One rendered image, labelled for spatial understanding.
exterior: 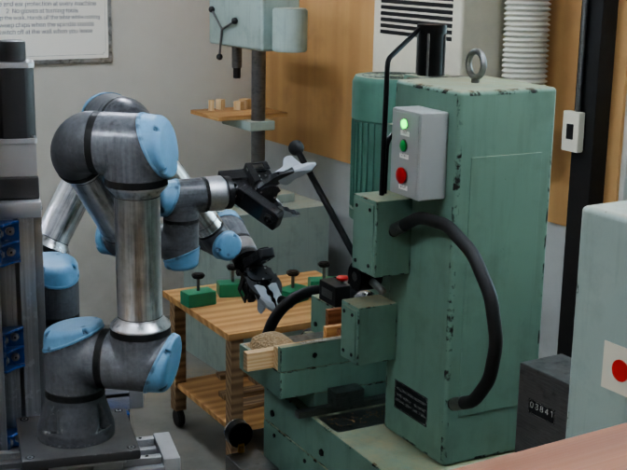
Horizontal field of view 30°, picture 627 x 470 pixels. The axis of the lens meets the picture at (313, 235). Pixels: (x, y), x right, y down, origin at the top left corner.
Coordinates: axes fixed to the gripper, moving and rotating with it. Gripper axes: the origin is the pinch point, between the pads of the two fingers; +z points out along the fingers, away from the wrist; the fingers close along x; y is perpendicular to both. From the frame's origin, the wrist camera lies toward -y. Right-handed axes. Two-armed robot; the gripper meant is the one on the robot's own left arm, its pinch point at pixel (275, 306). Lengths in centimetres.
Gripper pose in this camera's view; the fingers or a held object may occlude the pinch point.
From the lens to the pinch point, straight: 292.8
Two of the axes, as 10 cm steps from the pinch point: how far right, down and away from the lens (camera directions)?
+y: -2.5, 7.3, 6.4
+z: 3.9, 6.8, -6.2
